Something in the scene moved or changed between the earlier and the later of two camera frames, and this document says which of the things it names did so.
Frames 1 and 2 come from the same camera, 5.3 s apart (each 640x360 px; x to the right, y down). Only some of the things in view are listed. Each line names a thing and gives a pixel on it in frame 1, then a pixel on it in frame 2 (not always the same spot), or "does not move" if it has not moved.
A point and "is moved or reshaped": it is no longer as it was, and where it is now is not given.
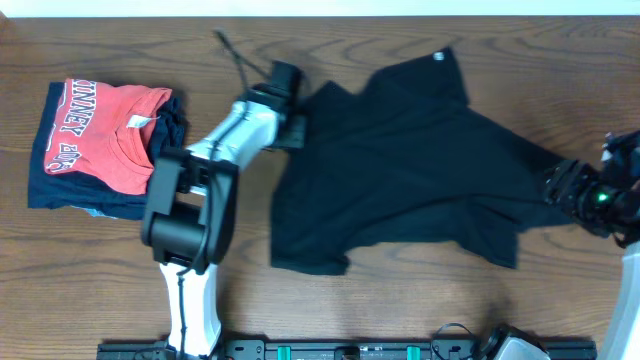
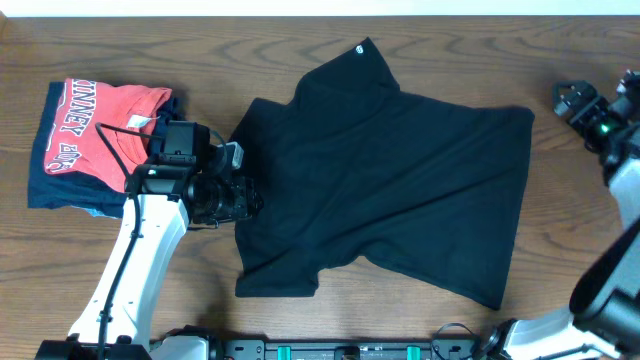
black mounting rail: x=337 y=350 does not move
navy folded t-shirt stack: x=86 y=191 does not move
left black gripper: x=295 y=130 → x=248 y=198
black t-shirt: x=408 y=157 is moved or reshaped
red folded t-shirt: x=106 y=131 does not move
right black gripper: x=558 y=181 → x=581 y=103
